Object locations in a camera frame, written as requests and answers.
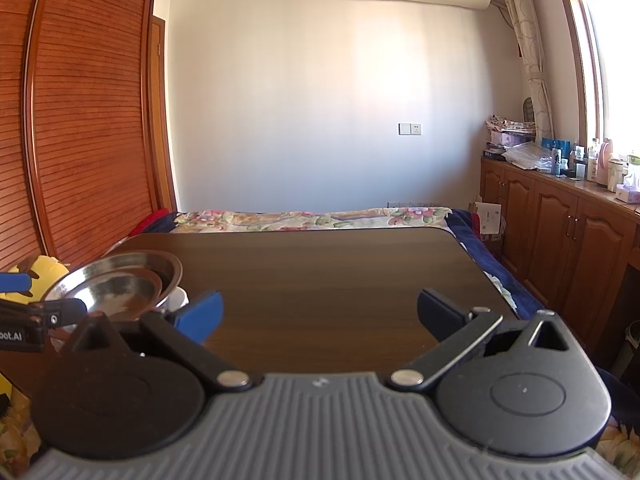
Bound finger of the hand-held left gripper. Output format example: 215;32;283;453
0;272;32;295
27;298;88;329

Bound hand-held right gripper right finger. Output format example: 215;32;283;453
389;288;572;392

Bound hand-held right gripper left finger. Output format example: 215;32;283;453
62;291;253;393

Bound large steel bowl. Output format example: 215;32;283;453
47;251;184;322

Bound medium steel bowl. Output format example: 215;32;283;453
90;269;164;320

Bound yellow plush toy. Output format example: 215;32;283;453
0;255;72;397

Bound blue and red blanket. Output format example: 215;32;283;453
447;207;547;322

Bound red cloth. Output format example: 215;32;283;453
131;208;171;237

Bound white paper bag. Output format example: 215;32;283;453
472;201;502;237

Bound floral bedspread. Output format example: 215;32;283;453
0;206;640;480

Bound wooden cabinet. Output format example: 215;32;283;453
480;155;640;372

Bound clear plastic bags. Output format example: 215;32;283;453
502;141;556;171

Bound wooden louvered wardrobe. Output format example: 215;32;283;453
0;0;179;272

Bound grey trash bin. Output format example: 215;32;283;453
612;322;640;379

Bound floral fabric pile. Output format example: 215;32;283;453
486;115;536;134

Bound white bottle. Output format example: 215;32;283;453
586;139;601;182

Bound pink container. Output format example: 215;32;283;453
598;139;615;184

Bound patterned cream curtain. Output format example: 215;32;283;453
495;0;556;139

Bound window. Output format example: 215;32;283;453
575;0;640;157

